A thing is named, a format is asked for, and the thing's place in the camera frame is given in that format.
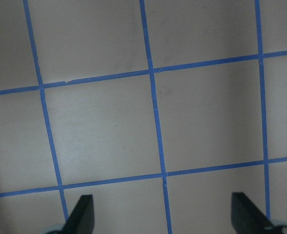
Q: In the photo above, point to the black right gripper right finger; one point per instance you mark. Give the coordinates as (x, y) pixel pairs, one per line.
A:
(246, 218)

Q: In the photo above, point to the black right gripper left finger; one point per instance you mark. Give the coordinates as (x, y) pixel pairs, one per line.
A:
(82, 217)

